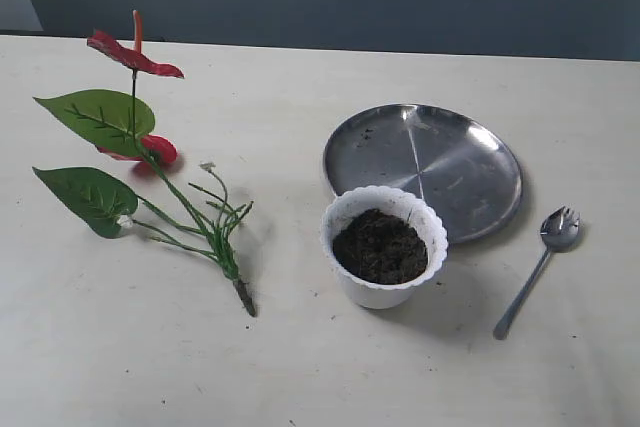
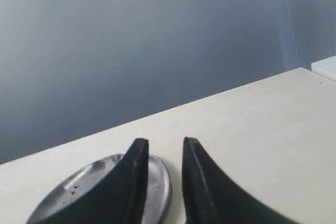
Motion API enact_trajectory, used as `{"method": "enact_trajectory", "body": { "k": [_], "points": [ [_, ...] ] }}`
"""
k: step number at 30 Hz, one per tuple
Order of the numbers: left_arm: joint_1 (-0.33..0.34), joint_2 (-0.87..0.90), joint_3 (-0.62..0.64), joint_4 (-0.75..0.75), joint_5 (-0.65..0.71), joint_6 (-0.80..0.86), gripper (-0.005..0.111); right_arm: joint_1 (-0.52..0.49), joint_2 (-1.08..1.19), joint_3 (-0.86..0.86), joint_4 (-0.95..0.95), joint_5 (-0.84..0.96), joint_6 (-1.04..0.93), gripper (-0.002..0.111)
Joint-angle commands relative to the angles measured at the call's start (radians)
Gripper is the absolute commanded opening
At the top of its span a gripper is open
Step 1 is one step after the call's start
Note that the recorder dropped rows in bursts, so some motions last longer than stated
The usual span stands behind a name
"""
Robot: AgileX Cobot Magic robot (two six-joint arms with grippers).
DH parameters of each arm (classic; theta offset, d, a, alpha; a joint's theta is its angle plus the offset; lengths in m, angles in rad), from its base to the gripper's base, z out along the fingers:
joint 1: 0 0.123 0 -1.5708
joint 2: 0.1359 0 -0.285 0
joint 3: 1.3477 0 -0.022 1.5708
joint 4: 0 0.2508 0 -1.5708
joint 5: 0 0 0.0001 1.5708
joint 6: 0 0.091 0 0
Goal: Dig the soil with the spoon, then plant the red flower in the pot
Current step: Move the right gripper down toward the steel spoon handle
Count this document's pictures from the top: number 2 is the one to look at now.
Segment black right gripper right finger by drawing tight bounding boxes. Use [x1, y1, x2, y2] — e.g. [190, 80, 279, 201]
[182, 137, 294, 223]

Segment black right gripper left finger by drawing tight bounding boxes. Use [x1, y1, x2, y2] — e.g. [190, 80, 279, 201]
[41, 138, 149, 223]

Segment round steel plate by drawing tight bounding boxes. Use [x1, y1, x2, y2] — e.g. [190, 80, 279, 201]
[27, 153, 172, 223]

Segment white object at table edge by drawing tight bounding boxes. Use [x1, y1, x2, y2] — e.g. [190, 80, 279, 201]
[311, 56, 336, 82]

